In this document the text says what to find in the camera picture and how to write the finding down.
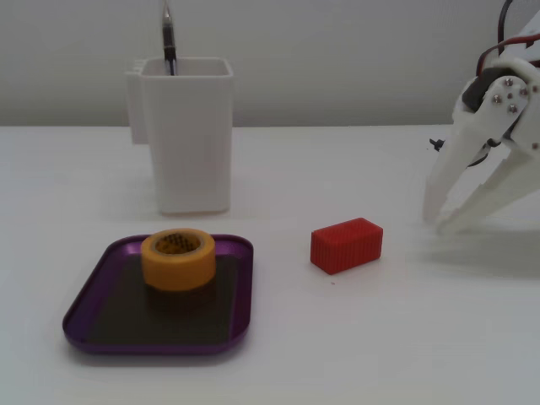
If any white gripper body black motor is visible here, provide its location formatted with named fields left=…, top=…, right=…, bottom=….
left=453, top=57, right=540, bottom=126

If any white moving gripper finger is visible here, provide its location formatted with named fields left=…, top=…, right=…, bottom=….
left=436, top=77, right=540, bottom=235

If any white fixed gripper finger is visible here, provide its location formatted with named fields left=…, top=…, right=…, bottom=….
left=423, top=110, right=507, bottom=224

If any red ribbed cube block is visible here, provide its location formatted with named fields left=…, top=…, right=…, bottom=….
left=310, top=217, right=384, bottom=276

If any white plastic pen holder box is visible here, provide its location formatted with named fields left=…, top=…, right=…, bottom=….
left=124, top=57, right=235, bottom=218

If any yellow masking tape roll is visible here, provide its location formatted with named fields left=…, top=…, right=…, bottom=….
left=140, top=228, right=217, bottom=293

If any black ballpoint pen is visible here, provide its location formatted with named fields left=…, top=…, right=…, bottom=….
left=161, top=0, right=179, bottom=77

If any purple metal tray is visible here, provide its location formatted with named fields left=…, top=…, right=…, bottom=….
left=62, top=234, right=256, bottom=355

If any black cable with connector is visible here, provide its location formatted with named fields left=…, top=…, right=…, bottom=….
left=429, top=137, right=501, bottom=169

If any red black servo cable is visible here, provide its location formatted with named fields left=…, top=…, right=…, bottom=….
left=475, top=0, right=540, bottom=79

